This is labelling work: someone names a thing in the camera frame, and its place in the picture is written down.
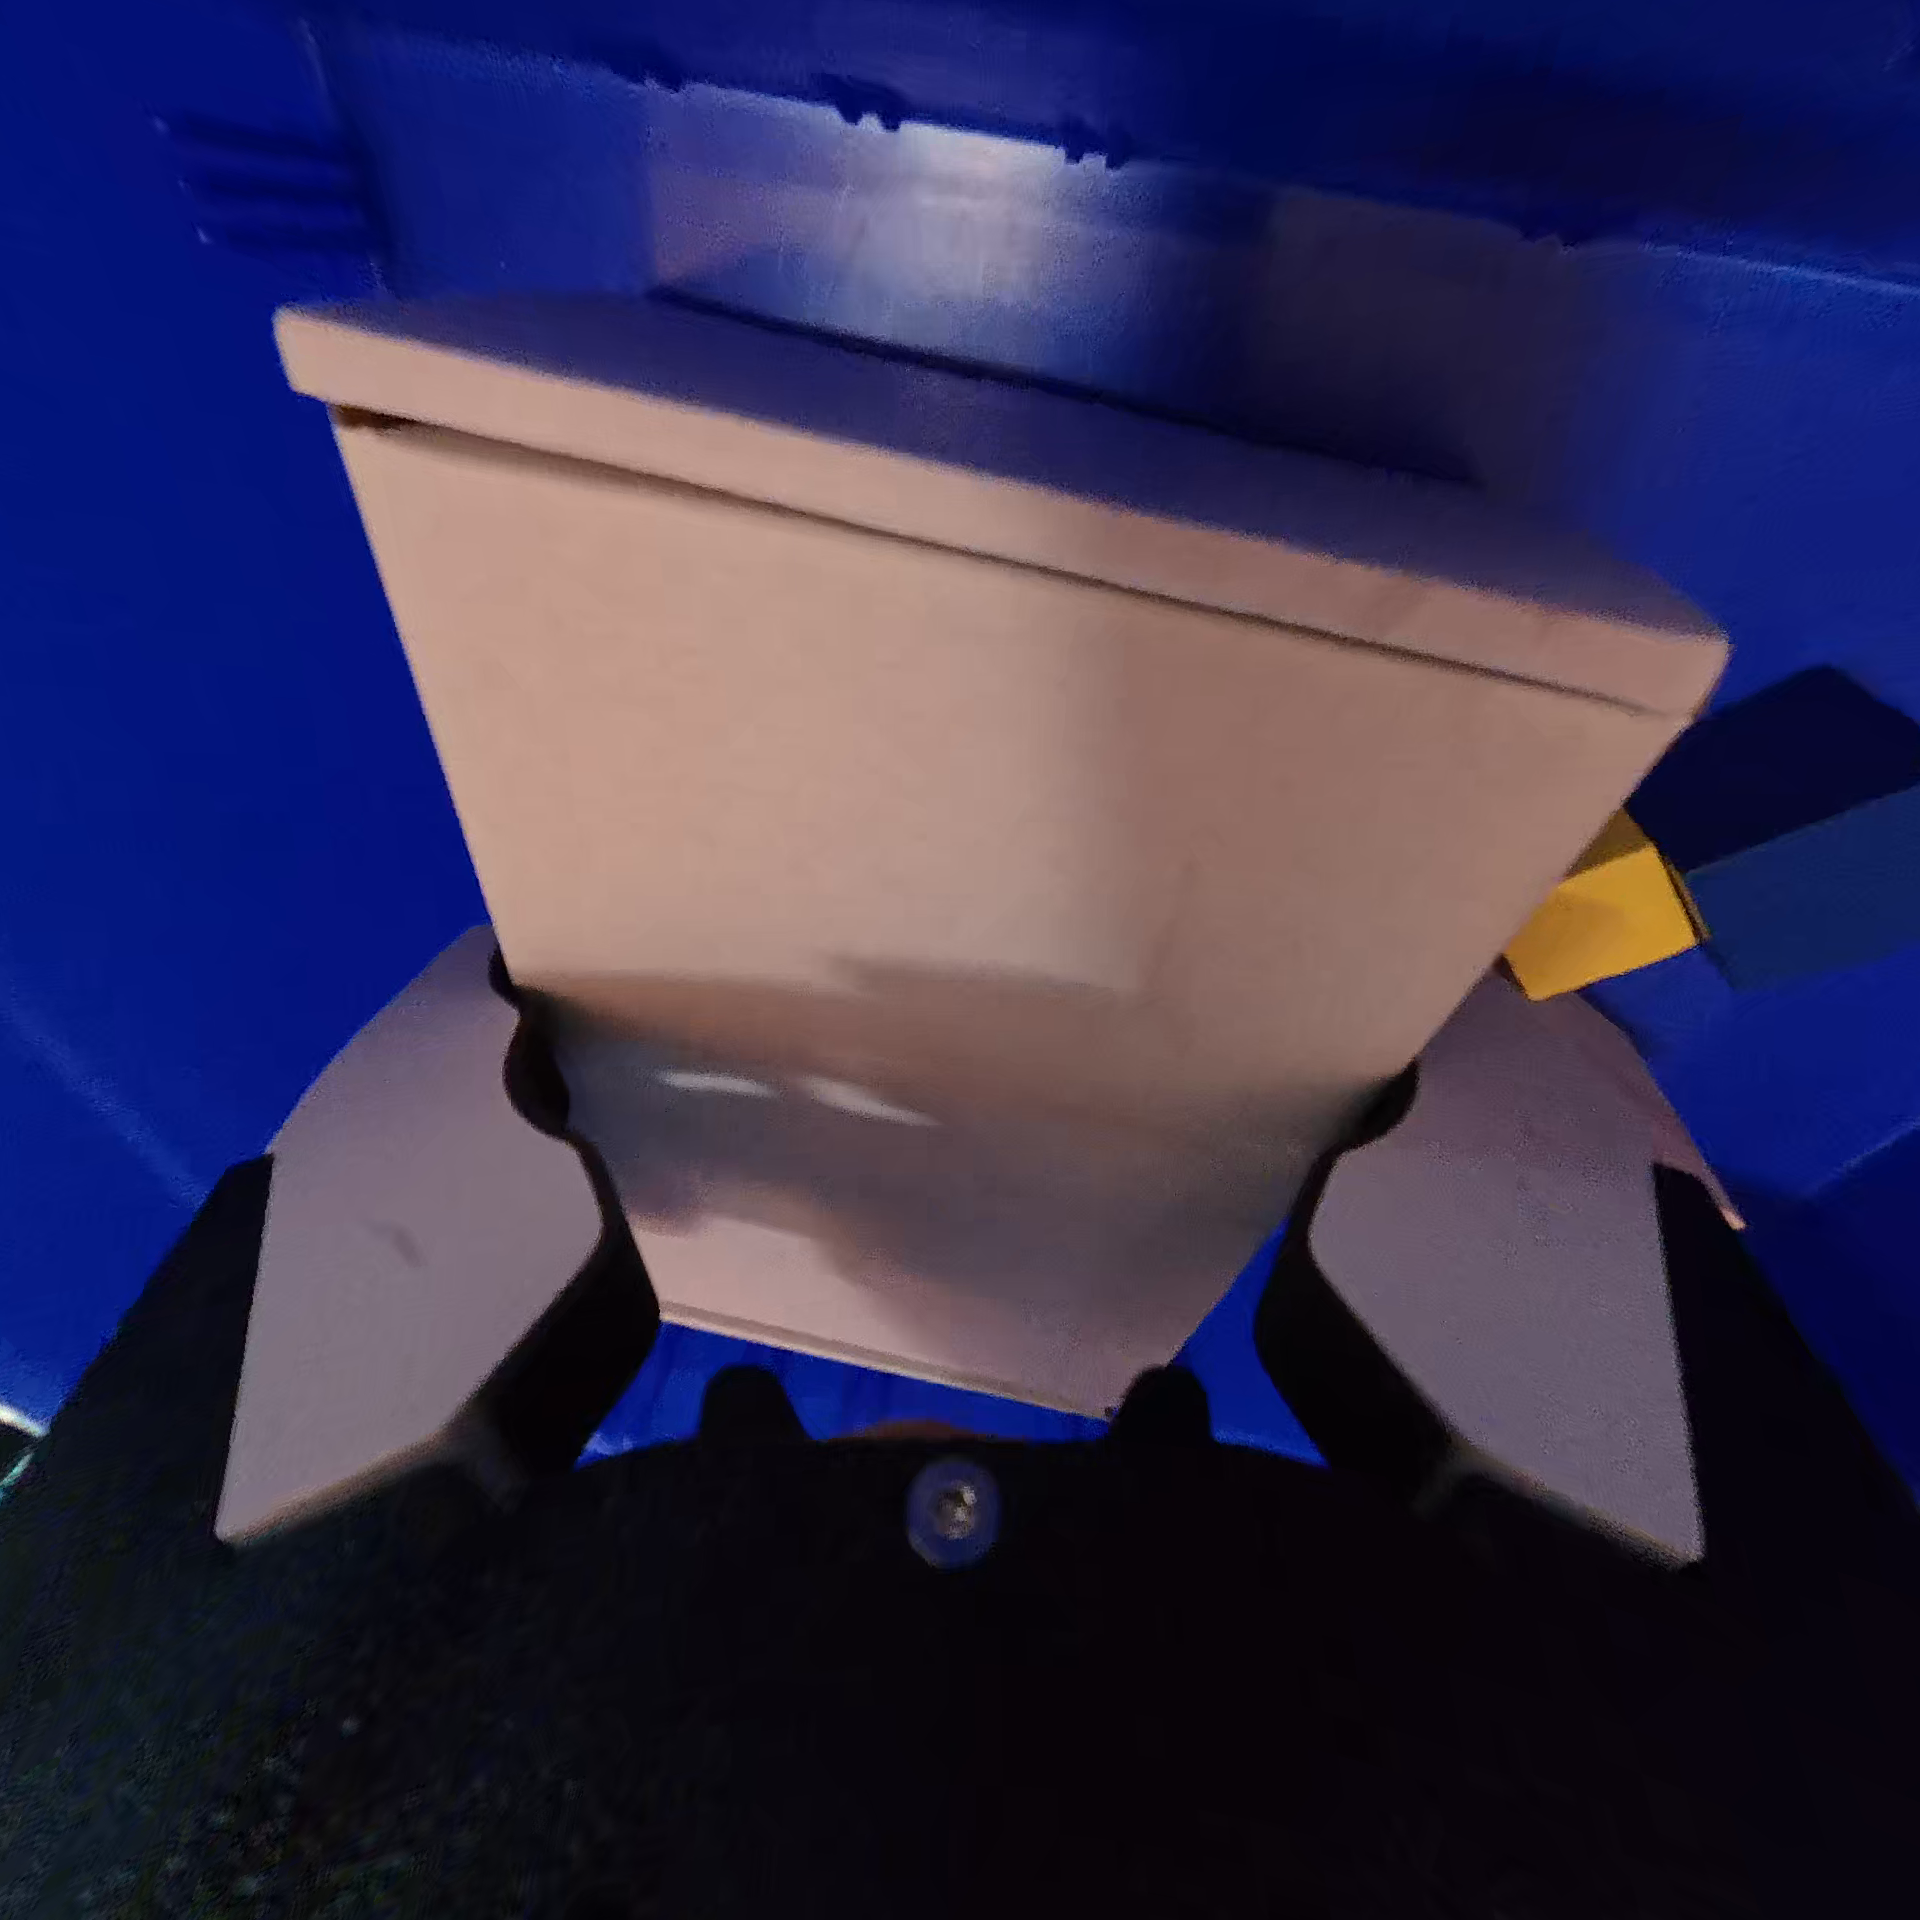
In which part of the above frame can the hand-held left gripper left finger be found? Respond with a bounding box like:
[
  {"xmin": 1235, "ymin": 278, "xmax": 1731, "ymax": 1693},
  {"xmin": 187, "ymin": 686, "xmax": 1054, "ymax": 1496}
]
[{"xmin": 213, "ymin": 924, "xmax": 662, "ymax": 1548}]

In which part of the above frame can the blue plastic bin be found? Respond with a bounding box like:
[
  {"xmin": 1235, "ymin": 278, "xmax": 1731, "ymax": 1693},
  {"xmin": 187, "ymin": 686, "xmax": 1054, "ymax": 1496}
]
[{"xmin": 0, "ymin": 0, "xmax": 1920, "ymax": 1480}]

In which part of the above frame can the blue cube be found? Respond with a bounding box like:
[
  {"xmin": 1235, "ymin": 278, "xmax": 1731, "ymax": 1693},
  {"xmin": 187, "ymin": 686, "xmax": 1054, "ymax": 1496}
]
[{"xmin": 1663, "ymin": 666, "xmax": 1920, "ymax": 992}]

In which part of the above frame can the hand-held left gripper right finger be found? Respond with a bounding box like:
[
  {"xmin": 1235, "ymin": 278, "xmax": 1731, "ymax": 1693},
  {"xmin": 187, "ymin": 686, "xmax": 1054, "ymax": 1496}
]
[{"xmin": 1256, "ymin": 973, "xmax": 1746, "ymax": 1565}]

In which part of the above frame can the white cardboard box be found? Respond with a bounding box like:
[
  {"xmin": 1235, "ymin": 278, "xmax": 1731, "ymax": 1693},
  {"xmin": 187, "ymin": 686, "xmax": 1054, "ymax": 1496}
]
[{"xmin": 273, "ymin": 291, "xmax": 1731, "ymax": 1420}]

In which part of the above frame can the yellow cube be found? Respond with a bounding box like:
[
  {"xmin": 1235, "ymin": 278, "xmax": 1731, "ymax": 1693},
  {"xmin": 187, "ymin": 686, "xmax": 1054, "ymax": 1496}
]
[{"xmin": 1500, "ymin": 810, "xmax": 1710, "ymax": 1002}]

